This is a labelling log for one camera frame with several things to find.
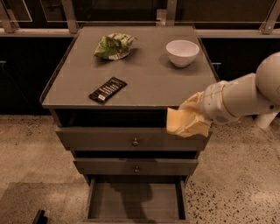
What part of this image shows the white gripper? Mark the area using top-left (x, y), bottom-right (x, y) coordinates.
top-left (175, 80), bottom-right (238, 138)

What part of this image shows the yellow sponge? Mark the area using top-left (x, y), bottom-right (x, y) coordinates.
top-left (166, 108), bottom-right (193, 135)

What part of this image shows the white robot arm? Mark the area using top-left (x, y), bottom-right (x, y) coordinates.
top-left (176, 52), bottom-right (280, 137)

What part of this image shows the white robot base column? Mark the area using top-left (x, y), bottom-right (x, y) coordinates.
top-left (255, 112), bottom-right (277, 129)

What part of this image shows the grey top drawer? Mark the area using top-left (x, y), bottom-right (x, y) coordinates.
top-left (56, 127), bottom-right (210, 151)

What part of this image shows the grey drawer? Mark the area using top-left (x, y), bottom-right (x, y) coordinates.
top-left (56, 127), bottom-right (210, 151)
top-left (81, 176), bottom-right (190, 224)
top-left (73, 158), bottom-right (198, 176)

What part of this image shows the grey drawer cabinet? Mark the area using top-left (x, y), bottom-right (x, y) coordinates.
top-left (39, 25), bottom-right (229, 224)

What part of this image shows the grey middle drawer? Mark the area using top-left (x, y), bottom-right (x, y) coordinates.
top-left (73, 158), bottom-right (198, 176)

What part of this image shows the grey bottom drawer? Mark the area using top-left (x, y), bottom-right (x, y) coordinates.
top-left (81, 176), bottom-right (190, 224)

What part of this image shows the white ceramic bowl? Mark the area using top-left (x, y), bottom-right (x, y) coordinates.
top-left (166, 40), bottom-right (200, 67)

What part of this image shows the black snack bar wrapper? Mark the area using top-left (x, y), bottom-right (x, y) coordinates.
top-left (88, 77), bottom-right (127, 103)

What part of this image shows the green chip bag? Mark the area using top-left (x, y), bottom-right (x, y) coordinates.
top-left (94, 32), bottom-right (136, 60)

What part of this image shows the black object at floor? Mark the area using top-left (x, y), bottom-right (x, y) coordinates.
top-left (32, 210), bottom-right (47, 224)

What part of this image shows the metal railing frame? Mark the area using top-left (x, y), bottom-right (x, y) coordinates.
top-left (0, 0), bottom-right (280, 38)

